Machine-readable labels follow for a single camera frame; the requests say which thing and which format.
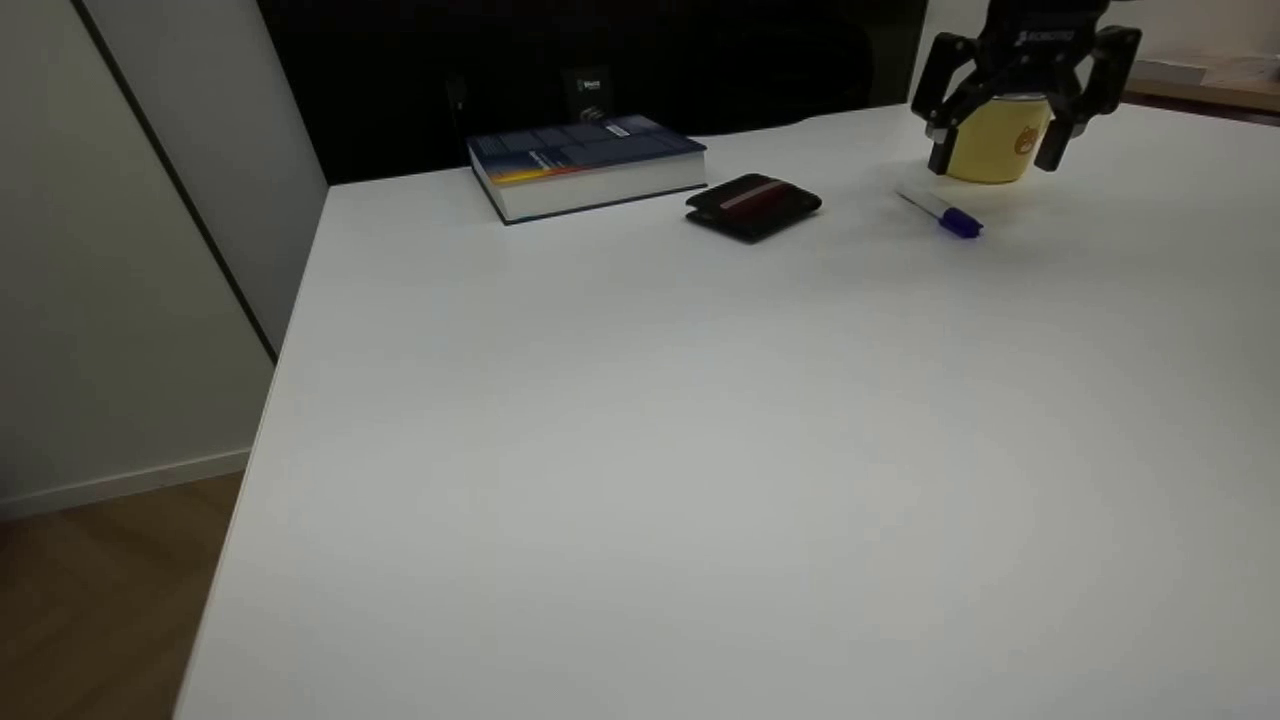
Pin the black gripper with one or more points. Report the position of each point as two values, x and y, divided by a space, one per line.
1046 42

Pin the white marker with blue cap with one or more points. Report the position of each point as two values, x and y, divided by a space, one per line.
947 216

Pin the yellow enamel mug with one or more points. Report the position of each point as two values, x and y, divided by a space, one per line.
993 145

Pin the light wooden shelf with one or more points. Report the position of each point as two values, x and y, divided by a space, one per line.
1205 86

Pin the black wallet with red stripe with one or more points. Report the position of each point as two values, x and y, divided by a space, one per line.
750 204

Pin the thick blue hardcover book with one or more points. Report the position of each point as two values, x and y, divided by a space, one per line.
585 171

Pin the dark cabinet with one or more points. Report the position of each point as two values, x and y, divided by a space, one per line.
441 67

